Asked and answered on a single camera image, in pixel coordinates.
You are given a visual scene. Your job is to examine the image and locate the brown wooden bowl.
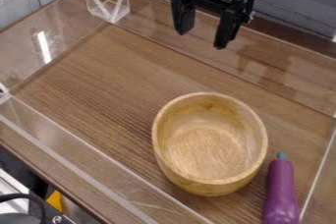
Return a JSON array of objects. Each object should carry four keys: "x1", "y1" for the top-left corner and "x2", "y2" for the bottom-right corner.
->
[{"x1": 150, "y1": 92, "x2": 269, "y2": 196}]

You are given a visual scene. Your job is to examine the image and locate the purple toy eggplant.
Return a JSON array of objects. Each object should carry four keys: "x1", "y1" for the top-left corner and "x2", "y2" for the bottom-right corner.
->
[{"x1": 262, "y1": 152, "x2": 300, "y2": 224}]

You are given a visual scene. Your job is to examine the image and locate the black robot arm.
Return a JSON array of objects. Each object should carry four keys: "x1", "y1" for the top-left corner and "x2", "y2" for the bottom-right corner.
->
[{"x1": 170, "y1": 0, "x2": 256, "y2": 49}]

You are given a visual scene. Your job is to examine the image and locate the clear acrylic tray walls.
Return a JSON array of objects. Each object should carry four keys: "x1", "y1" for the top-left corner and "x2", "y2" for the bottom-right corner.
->
[{"x1": 0, "y1": 0, "x2": 336, "y2": 224}]

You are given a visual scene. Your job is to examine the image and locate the black device with yellow label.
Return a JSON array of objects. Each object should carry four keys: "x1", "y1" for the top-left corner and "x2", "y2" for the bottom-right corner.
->
[{"x1": 0, "y1": 188, "x2": 76, "y2": 224}]

